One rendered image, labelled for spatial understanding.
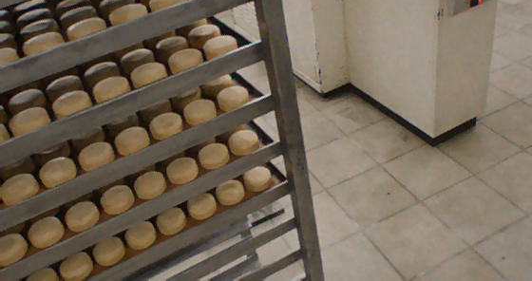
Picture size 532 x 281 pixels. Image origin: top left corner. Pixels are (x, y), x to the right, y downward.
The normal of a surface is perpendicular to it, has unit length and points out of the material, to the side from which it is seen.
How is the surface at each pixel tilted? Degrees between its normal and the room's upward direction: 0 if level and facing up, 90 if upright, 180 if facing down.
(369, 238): 0
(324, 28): 90
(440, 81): 90
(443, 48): 90
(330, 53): 90
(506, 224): 0
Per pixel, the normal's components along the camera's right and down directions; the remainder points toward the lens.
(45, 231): -0.17, -0.80
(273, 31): 0.47, 0.45
